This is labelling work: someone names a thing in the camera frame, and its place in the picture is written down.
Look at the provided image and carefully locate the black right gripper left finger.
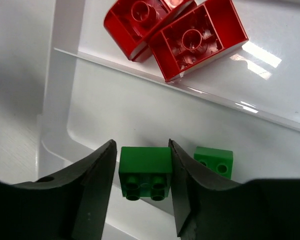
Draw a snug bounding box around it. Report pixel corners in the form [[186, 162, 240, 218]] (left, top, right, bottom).
[[0, 140, 117, 240]]

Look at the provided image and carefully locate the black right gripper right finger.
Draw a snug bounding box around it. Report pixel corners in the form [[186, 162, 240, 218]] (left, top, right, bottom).
[[168, 140, 300, 240]]

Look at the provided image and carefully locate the small green lego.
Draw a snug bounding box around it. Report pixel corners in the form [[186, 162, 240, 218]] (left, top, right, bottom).
[[193, 146, 234, 179]]

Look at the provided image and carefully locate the green rounded lego piece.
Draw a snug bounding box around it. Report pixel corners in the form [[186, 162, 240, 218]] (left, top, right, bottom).
[[118, 146, 173, 202]]

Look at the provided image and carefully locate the red lego brick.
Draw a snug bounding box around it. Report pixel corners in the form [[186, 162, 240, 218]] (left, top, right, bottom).
[[149, 0, 249, 83]]

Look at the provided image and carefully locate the red flower lego piece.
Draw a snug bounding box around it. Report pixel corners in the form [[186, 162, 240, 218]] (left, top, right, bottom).
[[103, 0, 197, 63]]

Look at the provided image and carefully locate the white divided tray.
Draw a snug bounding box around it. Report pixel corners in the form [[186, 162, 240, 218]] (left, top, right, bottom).
[[37, 0, 300, 240]]

